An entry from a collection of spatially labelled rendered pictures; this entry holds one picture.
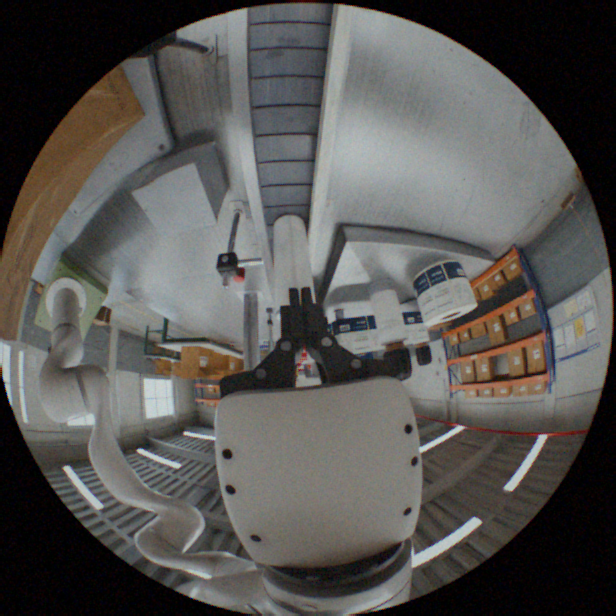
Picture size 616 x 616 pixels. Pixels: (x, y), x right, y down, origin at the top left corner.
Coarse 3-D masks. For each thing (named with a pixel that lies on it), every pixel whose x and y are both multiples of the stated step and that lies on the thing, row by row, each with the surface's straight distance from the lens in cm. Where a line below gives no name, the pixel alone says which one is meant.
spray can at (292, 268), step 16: (288, 224) 27; (304, 224) 30; (288, 240) 25; (304, 240) 26; (288, 256) 23; (304, 256) 24; (288, 272) 22; (304, 272) 22; (288, 304) 20; (304, 352) 22
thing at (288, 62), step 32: (256, 32) 25; (288, 32) 24; (320, 32) 25; (256, 64) 23; (288, 64) 23; (320, 64) 24; (256, 96) 23; (288, 96) 23; (320, 96) 23; (256, 128) 24; (288, 128) 23; (288, 160) 25; (288, 192) 27
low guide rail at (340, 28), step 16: (336, 16) 22; (336, 32) 21; (336, 48) 21; (336, 64) 20; (336, 80) 20; (336, 96) 20; (336, 112) 20; (320, 128) 21; (320, 144) 21; (320, 160) 21; (320, 176) 22; (320, 192) 23; (320, 208) 25
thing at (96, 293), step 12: (60, 264) 76; (72, 264) 78; (48, 276) 88; (60, 276) 78; (72, 276) 78; (84, 276) 79; (48, 288) 81; (84, 288) 81; (96, 288) 81; (96, 300) 84; (36, 312) 92; (48, 312) 87; (84, 312) 87; (96, 312) 88; (48, 324) 90; (84, 324) 90; (84, 336) 95
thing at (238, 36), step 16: (240, 16) 17; (240, 32) 16; (240, 48) 16; (240, 64) 15; (240, 80) 15; (240, 96) 15; (240, 112) 15; (240, 128) 15; (240, 144) 16; (256, 160) 16; (256, 176) 17; (256, 192) 17; (256, 208) 19; (256, 224) 20; (272, 272) 27; (272, 288) 32
